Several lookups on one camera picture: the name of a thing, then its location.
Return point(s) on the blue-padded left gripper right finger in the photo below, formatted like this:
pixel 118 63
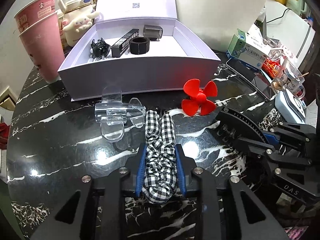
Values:
pixel 233 212

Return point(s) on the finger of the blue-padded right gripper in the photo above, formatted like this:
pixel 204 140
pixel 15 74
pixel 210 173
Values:
pixel 291 135
pixel 268 153

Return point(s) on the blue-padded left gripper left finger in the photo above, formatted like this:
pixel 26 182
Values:
pixel 75 216

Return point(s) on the black white gingham scrunchie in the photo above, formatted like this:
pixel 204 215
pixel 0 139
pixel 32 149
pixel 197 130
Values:
pixel 160 180

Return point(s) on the red plastic fan propeller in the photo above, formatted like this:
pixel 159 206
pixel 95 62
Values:
pixel 198 98

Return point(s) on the white blue small case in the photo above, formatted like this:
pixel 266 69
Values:
pixel 289 107

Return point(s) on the clear cartoon glass mug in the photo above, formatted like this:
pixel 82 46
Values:
pixel 290 78

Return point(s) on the black tablet device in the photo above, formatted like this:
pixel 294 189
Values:
pixel 256 79

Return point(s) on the green white medicine box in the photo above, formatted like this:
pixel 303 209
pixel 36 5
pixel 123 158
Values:
pixel 248 50

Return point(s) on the red plaid scarf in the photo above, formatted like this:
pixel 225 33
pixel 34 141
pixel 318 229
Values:
pixel 4 133

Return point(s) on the white foam chair back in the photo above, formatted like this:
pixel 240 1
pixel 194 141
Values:
pixel 216 21

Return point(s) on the dark translucent cube box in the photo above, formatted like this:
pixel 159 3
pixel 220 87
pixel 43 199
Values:
pixel 153 32

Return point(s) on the small black claw clip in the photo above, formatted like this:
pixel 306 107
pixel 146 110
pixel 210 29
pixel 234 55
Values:
pixel 99 49

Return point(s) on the black rectangular cosmetic box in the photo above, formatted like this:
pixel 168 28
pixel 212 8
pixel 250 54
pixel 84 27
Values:
pixel 123 43

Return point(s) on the lavender gift box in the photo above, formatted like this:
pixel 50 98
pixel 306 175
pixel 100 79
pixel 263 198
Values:
pixel 180 55

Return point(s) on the cream cartoon dog bottle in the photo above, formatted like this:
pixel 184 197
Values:
pixel 78 17

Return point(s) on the upper pink paper cup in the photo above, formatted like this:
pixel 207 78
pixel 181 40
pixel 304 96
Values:
pixel 33 12

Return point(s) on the white appliance with cable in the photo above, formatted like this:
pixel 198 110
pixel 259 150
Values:
pixel 291 30

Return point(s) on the black ring band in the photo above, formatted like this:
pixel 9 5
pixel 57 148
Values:
pixel 139 45

